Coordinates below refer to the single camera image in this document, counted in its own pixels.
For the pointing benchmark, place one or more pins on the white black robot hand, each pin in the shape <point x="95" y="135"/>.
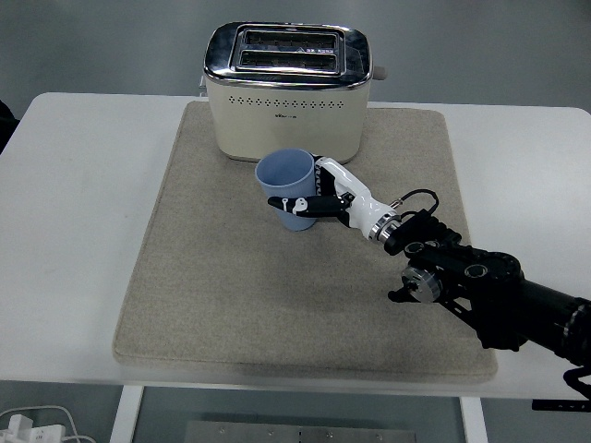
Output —
<point x="365" y="205"/>

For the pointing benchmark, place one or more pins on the blue ribbed plastic cup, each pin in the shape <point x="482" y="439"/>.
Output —
<point x="284" y="173"/>

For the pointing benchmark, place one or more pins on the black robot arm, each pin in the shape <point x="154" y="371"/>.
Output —
<point x="498" y="272"/>

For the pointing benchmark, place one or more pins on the cream and chrome toaster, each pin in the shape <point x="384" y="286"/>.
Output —
<point x="286" y="134"/>

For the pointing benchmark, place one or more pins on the beige fabric mat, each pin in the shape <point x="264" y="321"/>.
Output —
<point x="231" y="286"/>

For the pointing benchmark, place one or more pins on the grey metal plate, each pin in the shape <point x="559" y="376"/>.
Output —
<point x="300" y="434"/>

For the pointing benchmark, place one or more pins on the white table leg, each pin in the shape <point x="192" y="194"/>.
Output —
<point x="474" y="422"/>
<point x="124" y="415"/>

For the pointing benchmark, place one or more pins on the black table control box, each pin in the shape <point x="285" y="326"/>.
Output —
<point x="561" y="405"/>

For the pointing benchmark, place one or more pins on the person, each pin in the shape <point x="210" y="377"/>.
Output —
<point x="5" y="124"/>

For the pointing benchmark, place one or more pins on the white power strip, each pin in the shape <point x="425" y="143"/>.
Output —
<point x="41" y="434"/>

